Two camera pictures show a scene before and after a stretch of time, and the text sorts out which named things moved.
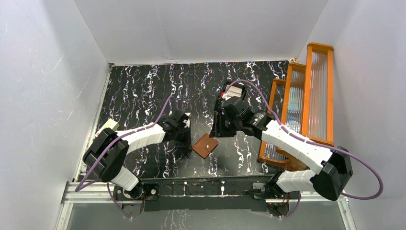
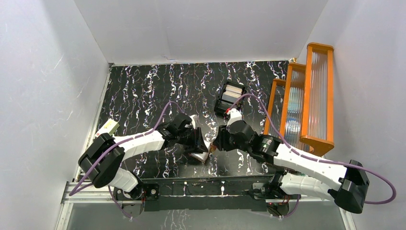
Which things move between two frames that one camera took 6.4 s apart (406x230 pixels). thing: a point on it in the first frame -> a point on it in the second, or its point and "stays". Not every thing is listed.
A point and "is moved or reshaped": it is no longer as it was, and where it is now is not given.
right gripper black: (217, 130) -> (220, 141)
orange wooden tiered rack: (304, 104) stays
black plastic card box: (233, 90) stays
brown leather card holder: (204, 146) is moved or reshaped
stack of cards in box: (232, 91) stays
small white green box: (110, 123) stays
